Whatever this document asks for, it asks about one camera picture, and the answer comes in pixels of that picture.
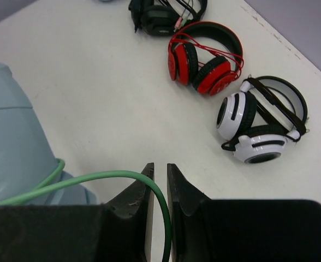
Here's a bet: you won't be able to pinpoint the green headphone cable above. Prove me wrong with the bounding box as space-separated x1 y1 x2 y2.
0 158 174 262

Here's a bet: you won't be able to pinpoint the light blue headphones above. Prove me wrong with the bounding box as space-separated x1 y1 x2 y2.
0 58 101 207

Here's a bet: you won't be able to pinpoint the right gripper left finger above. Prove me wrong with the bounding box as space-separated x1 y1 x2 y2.
0 163 154 261

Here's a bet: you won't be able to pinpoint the white and black headphones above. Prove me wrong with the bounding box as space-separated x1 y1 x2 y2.
216 76 308 164

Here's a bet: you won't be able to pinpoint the red and black headphones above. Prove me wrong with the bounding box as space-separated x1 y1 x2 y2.
168 21 244 96

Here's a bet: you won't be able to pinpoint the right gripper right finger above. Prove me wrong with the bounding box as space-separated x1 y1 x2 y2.
167 164 321 261

